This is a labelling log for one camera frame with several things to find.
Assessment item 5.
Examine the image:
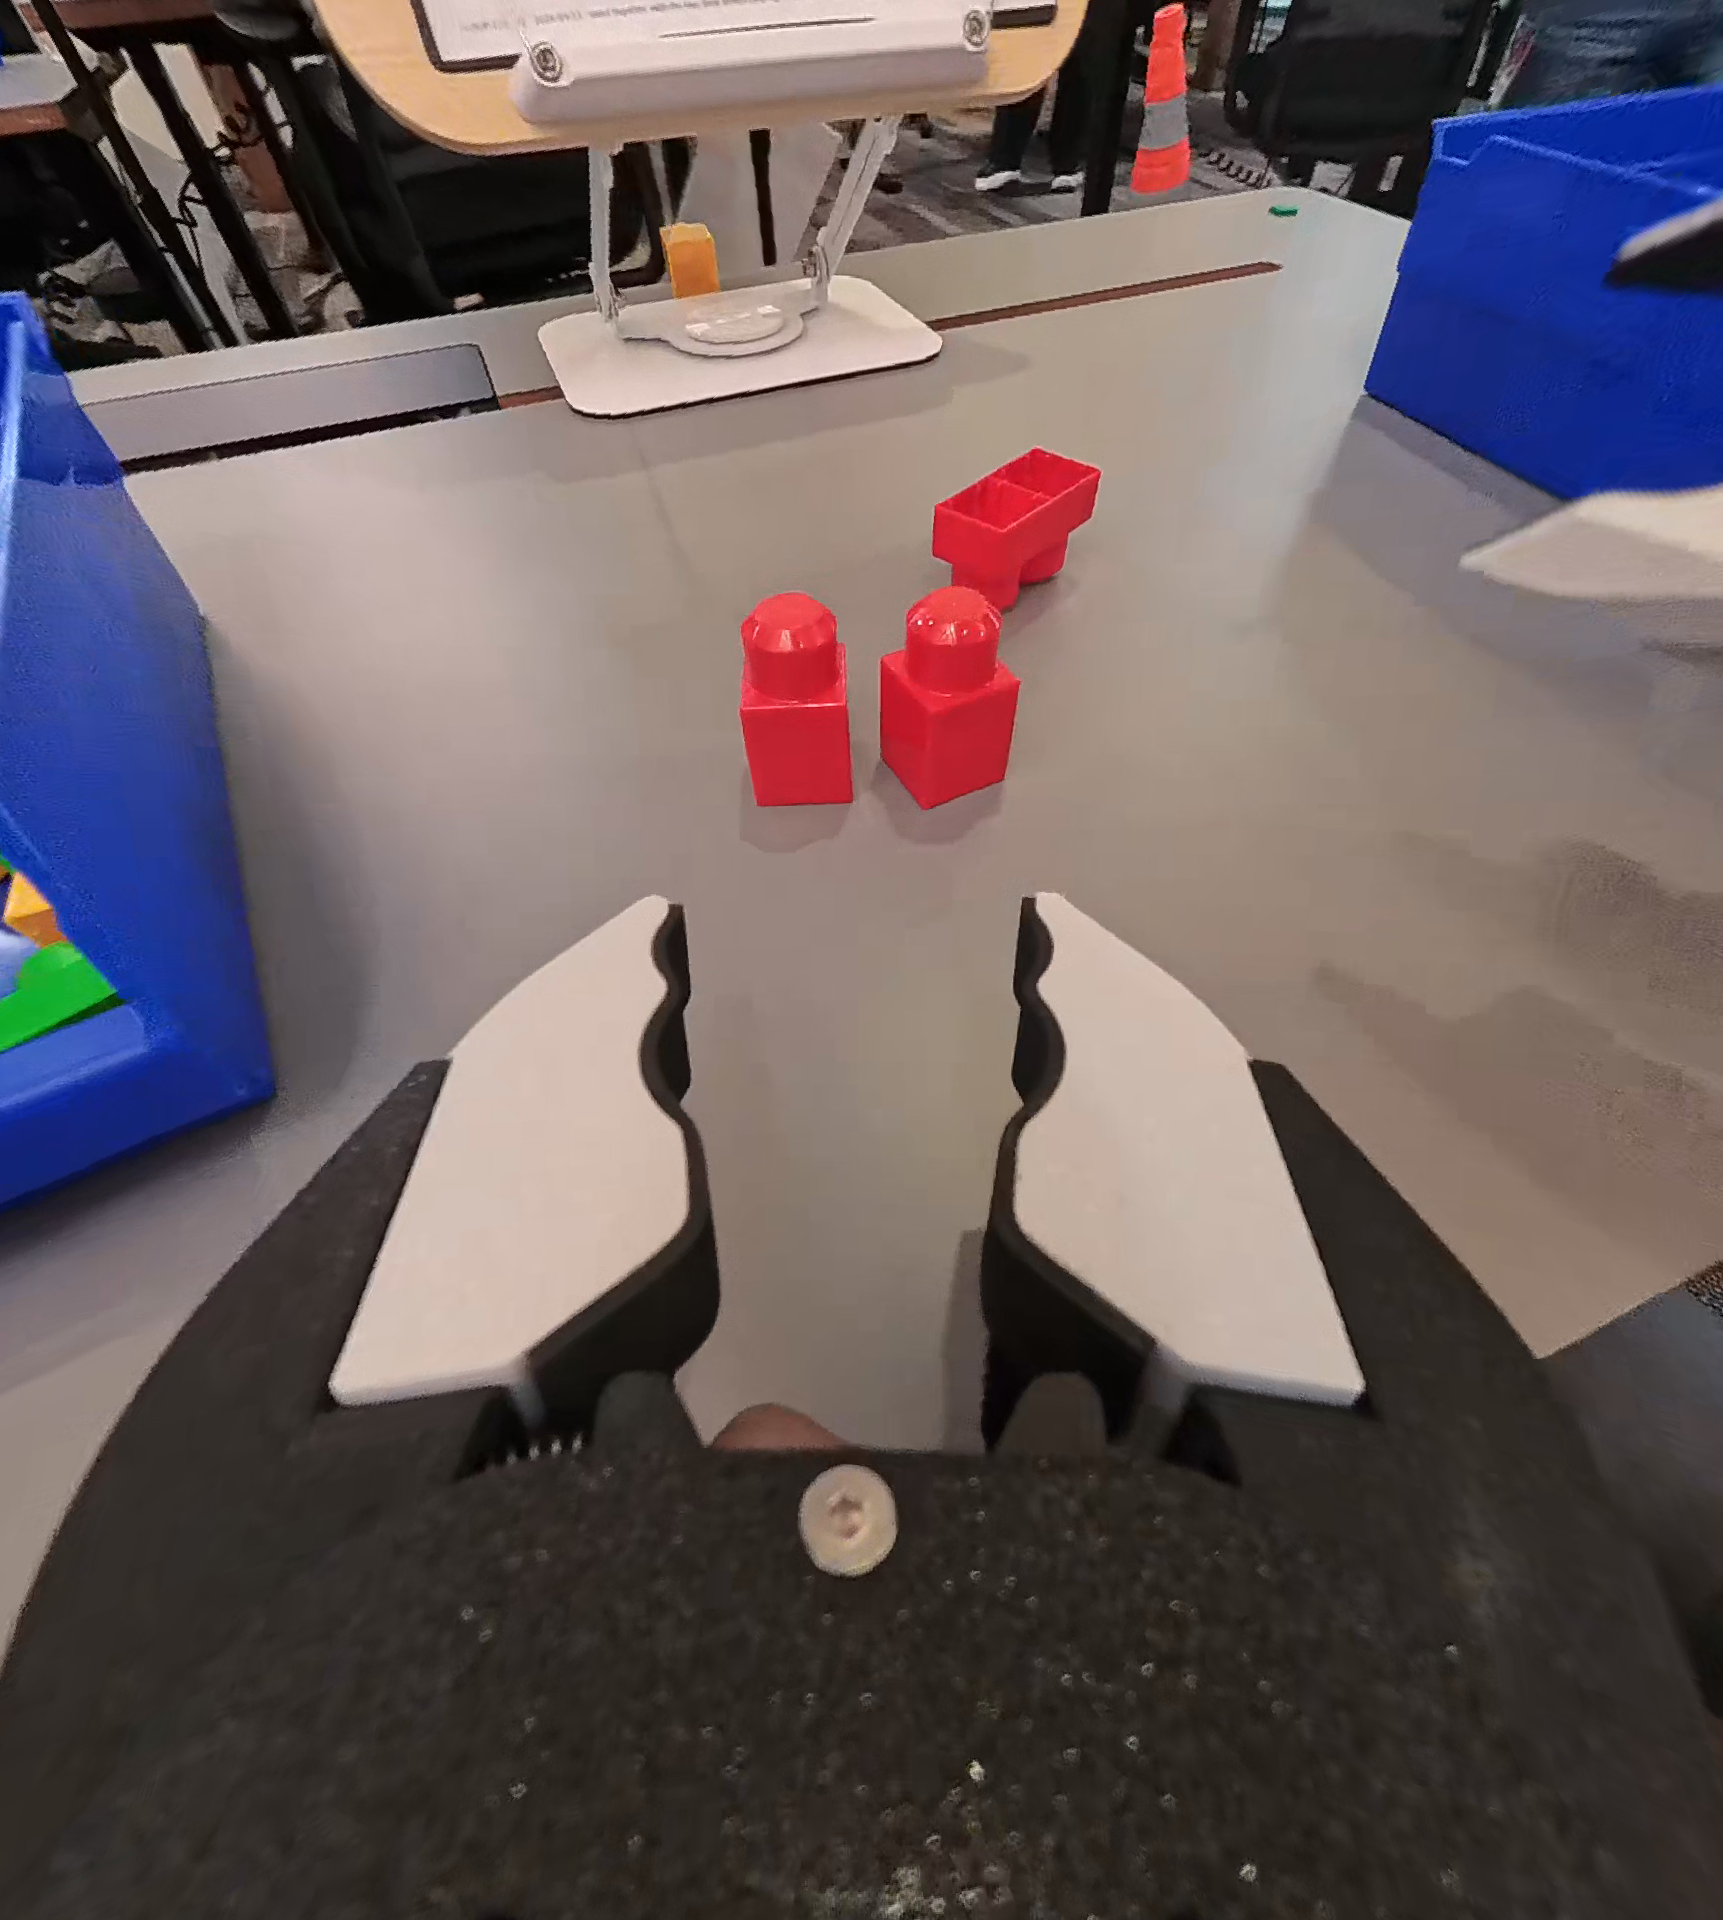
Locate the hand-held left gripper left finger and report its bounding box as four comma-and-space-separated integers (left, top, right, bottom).
332, 895, 721, 1413

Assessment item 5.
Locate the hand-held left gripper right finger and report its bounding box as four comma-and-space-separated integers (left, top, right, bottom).
979, 892, 1369, 1413

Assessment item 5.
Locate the red mega block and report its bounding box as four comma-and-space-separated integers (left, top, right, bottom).
931, 449, 1105, 614
877, 582, 1025, 816
739, 593, 859, 813

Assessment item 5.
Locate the orange traffic cone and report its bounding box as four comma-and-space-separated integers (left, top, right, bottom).
1129, 0, 1201, 201

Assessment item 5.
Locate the person's jeans leg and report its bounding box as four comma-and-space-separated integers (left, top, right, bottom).
1543, 1291, 1723, 1735

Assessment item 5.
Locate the white board stand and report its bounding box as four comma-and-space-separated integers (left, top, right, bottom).
518, 0, 997, 422

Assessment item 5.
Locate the printed instruction sheet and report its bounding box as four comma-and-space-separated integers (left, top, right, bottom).
412, 0, 1061, 75

